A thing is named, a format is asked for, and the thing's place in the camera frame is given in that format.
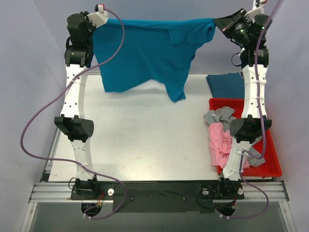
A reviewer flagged bright blue t-shirt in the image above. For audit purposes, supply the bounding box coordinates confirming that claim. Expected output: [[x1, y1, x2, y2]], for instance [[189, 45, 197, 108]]
[[93, 18, 215, 102]]

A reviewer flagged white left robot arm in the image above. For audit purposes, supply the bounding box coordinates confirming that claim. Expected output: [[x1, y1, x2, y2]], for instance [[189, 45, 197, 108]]
[[54, 12, 99, 199]]

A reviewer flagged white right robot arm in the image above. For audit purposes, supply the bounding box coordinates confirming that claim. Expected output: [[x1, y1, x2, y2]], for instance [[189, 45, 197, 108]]
[[214, 8, 272, 198]]

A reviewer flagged folded dark blue t-shirt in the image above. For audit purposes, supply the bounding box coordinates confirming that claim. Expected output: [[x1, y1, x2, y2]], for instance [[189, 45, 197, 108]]
[[206, 72, 244, 99]]

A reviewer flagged grey t-shirt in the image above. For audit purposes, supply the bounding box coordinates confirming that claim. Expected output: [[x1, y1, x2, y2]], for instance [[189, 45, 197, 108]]
[[203, 106, 267, 167]]

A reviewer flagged pink t-shirt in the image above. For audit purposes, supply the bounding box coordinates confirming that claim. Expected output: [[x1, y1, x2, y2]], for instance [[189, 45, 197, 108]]
[[208, 122, 252, 171]]

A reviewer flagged red plastic bin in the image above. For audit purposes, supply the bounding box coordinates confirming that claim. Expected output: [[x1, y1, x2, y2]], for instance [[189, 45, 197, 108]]
[[209, 98, 283, 178]]

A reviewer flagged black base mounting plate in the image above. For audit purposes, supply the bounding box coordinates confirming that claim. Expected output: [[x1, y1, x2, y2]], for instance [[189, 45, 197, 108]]
[[70, 180, 244, 217]]

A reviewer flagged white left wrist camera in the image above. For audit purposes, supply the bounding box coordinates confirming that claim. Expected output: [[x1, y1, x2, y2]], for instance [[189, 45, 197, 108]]
[[87, 4, 109, 28]]

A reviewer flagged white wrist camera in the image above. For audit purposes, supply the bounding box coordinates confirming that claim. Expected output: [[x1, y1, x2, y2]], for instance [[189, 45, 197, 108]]
[[245, 0, 267, 20], [87, 4, 109, 28]]

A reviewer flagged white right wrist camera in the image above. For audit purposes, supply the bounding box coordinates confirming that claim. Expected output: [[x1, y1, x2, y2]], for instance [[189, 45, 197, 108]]
[[245, 0, 267, 20]]

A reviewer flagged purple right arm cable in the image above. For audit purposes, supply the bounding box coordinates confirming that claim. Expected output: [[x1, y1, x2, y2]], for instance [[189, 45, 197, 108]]
[[217, 0, 285, 219]]

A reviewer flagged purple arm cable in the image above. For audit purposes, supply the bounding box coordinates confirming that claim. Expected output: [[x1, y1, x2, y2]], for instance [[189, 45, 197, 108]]
[[20, 6, 127, 220], [217, 0, 285, 219]]

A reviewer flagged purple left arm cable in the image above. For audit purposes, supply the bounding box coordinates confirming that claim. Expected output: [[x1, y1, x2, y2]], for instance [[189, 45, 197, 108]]
[[20, 6, 127, 220]]

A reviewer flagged aluminium front rail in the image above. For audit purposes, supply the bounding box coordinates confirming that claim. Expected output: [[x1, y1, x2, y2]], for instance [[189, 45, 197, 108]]
[[29, 182, 289, 203]]

